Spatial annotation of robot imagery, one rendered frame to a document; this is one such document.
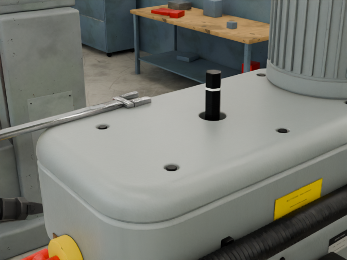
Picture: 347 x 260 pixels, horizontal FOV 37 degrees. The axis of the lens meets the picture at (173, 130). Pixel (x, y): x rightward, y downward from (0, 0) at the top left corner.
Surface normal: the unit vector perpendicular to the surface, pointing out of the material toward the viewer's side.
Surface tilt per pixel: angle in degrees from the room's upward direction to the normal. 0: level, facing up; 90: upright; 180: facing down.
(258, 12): 90
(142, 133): 0
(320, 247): 90
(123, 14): 90
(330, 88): 90
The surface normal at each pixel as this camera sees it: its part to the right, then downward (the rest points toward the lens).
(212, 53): -0.79, 0.25
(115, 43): 0.62, 0.31
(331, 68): -0.27, 0.38
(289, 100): -0.01, -0.92
